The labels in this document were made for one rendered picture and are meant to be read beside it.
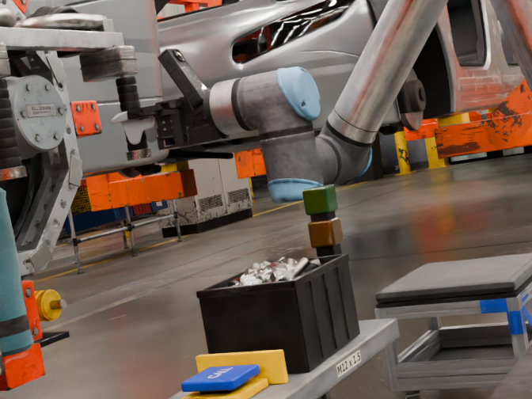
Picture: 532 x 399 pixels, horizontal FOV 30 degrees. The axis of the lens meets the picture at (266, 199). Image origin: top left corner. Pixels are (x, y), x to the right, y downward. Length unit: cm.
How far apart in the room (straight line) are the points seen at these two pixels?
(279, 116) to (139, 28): 99
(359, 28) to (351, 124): 254
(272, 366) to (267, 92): 55
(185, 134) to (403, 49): 39
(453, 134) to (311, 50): 126
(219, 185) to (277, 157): 867
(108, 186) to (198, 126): 439
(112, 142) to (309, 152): 82
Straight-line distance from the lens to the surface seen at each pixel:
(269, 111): 159
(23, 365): 178
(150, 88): 250
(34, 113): 166
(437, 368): 241
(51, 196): 192
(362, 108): 166
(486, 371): 238
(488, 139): 507
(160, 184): 586
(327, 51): 412
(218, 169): 1028
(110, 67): 177
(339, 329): 133
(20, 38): 160
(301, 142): 159
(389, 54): 163
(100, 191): 611
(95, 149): 227
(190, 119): 170
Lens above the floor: 73
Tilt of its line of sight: 3 degrees down
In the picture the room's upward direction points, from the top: 10 degrees counter-clockwise
